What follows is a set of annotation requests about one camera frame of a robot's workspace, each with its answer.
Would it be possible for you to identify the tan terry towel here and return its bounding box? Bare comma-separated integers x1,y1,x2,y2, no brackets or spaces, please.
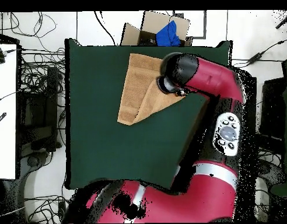
117,52,186,126

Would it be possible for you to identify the blue garment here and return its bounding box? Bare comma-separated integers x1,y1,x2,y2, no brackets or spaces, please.
155,20,181,47

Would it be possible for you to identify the open cardboard box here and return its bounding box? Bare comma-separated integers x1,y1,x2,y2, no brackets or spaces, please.
120,10,194,47

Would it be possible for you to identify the dark green table cloth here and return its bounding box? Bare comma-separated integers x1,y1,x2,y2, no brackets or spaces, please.
64,38,233,190

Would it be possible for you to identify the dark grey chair base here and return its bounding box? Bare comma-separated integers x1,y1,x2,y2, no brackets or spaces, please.
258,159,286,187

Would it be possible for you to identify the black equipment rack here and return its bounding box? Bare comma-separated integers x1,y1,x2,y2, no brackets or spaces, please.
18,66,61,152

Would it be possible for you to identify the black round floor foot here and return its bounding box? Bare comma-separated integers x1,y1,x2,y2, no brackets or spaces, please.
26,154,43,168

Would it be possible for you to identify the black power strip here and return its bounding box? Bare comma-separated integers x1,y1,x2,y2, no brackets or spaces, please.
58,201,68,222

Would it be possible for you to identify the white desk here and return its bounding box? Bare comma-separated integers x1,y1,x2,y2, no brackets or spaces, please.
0,43,18,180

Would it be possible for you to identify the black power adapter with cable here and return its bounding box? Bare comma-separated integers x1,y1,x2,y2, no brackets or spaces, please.
232,34,287,69

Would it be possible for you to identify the thick black cable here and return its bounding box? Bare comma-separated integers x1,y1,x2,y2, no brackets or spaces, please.
93,10,117,46

